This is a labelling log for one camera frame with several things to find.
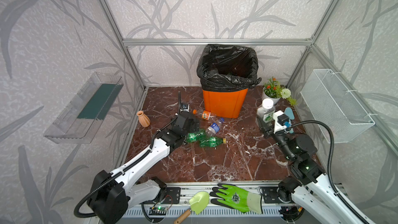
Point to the black bin liner bag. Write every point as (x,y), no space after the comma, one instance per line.
(228,68)

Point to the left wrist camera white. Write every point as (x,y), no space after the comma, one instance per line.
(184,107)

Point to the orange cap bottle near bin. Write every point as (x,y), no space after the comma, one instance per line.
(206,115)

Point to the orange trash bin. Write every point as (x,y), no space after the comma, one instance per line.
(224,104)

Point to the white green lime drink bottle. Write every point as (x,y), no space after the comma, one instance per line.
(266,110)

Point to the green work glove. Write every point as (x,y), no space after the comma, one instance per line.
(233,197)

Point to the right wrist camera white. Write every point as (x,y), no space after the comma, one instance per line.
(282,122)

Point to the blue label bottle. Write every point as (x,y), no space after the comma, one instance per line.
(215,127)

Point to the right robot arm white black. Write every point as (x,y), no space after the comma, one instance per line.
(310,186)

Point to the small circuit board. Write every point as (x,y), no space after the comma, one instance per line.
(158,210)

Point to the dark green Sprite bottle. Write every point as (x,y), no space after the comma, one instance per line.
(196,136)

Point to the white wire mesh basket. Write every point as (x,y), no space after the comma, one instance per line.
(332,103)

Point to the small green soda bottle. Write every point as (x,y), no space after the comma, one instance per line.
(212,142)

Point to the light blue garden trowel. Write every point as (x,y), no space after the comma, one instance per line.
(289,113)

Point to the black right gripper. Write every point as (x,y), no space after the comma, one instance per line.
(266,129)

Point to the light green garden trowel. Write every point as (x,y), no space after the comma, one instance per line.
(197,204)

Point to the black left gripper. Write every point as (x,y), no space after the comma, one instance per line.
(189,122)

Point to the clear acrylic wall shelf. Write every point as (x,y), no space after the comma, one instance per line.
(83,116)

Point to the white pot with flowers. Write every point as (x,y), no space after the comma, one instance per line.
(275,91)

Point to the peach ceramic vase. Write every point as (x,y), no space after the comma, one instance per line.
(143,119)

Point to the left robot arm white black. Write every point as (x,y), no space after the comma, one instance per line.
(113,193)

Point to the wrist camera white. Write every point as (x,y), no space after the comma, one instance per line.
(282,122)
(184,107)

